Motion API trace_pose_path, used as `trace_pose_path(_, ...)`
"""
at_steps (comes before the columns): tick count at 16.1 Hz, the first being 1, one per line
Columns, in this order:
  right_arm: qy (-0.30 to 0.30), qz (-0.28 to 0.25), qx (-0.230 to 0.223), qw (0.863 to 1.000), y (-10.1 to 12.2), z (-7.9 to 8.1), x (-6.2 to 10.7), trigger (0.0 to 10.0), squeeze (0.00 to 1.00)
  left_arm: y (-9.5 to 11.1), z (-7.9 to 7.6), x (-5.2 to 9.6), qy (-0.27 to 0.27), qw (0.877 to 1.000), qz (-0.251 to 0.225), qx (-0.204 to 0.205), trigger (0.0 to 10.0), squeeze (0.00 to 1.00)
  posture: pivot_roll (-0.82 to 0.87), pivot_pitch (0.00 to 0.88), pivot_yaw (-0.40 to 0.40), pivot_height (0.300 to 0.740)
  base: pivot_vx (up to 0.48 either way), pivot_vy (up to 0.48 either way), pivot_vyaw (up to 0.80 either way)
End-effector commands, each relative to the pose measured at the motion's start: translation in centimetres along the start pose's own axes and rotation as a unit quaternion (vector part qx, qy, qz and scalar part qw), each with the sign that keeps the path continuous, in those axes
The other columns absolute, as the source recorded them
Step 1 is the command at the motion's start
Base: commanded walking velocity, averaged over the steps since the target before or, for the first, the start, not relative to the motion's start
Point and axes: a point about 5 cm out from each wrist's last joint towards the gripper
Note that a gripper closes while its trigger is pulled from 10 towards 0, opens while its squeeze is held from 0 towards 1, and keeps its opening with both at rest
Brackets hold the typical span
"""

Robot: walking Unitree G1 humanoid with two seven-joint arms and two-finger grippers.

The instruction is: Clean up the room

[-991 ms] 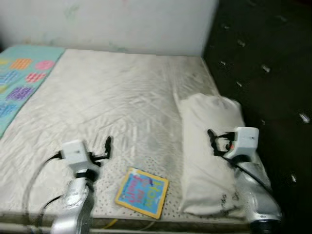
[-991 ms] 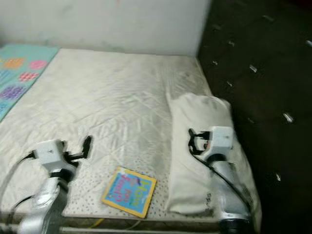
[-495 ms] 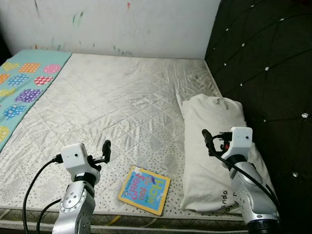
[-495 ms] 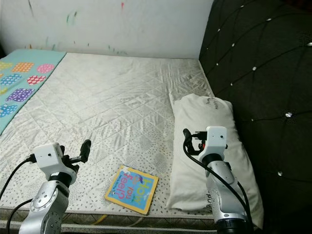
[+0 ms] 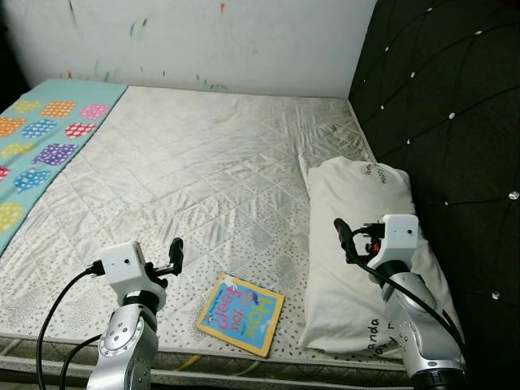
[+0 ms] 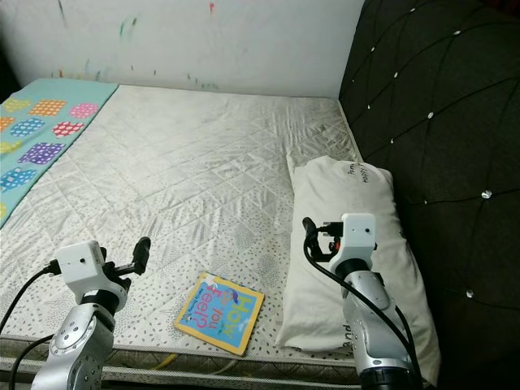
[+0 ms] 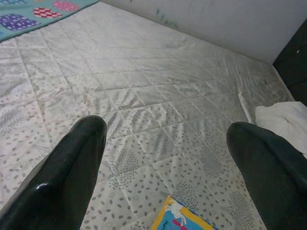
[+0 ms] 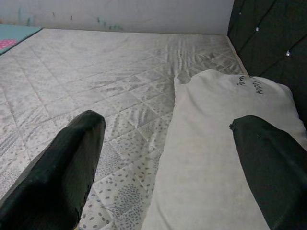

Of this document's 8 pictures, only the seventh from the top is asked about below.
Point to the white quilted mattress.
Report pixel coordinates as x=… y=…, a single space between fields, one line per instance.
x=144 y=83

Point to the teal blanket with colourful shapes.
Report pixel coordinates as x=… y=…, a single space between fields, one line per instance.
x=28 y=16

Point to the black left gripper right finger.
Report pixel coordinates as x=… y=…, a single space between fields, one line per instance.
x=275 y=177

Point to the blue yellow children's book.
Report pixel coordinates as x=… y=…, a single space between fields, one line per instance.
x=182 y=218

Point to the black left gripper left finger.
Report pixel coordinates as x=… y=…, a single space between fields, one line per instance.
x=55 y=179

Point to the white printed pillow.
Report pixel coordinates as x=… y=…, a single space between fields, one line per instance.
x=285 y=119

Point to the dark tufted headboard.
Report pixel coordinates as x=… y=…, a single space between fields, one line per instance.
x=295 y=60

